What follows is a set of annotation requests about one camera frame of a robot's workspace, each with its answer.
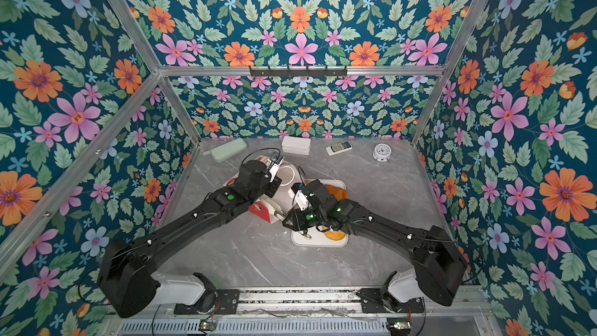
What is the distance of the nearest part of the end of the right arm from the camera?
0.58m

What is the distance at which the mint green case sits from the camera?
3.71ft

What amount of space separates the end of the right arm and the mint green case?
604 mm
